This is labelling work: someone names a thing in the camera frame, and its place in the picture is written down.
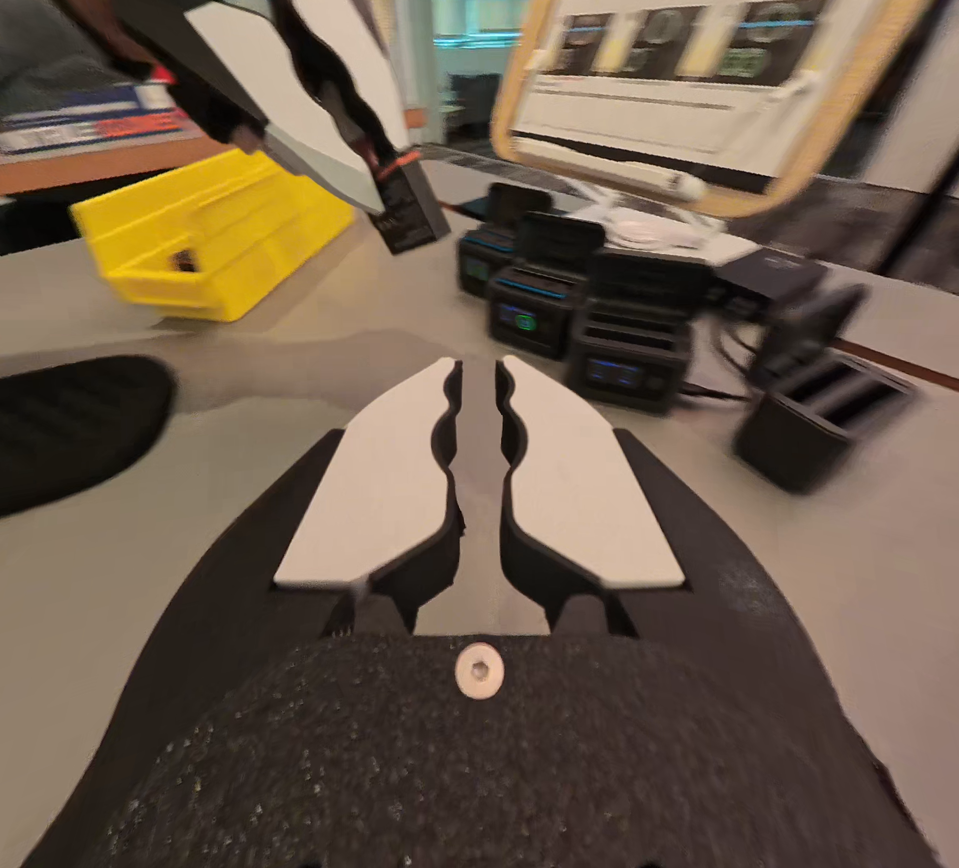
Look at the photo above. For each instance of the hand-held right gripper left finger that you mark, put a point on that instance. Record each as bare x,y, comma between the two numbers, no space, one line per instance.
367,501

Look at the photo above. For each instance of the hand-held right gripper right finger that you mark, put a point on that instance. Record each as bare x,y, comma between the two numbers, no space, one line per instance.
592,501

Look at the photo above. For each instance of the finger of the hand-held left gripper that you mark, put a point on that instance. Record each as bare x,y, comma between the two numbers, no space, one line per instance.
352,44
270,82

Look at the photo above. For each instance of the black battery charger case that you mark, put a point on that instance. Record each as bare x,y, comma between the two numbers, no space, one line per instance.
483,261
532,321
630,374
809,441

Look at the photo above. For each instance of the yellow plastic bin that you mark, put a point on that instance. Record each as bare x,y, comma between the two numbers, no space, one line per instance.
225,231

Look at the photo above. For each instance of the black battery orange stripe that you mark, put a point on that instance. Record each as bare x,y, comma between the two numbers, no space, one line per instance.
408,209

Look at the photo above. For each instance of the wooden instruction board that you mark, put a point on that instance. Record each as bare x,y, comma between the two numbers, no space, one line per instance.
517,74

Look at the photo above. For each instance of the wooden work table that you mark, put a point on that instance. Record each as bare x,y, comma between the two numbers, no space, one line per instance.
90,167

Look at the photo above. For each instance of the white base mat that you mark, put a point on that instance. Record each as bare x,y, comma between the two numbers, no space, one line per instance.
660,231

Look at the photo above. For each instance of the black charging hub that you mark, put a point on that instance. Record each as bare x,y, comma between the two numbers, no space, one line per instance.
772,276

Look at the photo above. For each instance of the white clip bar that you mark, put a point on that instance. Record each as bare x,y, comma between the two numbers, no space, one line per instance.
615,167

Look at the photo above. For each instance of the black honeycomb cushion pad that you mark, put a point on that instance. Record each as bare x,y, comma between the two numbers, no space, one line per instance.
68,426

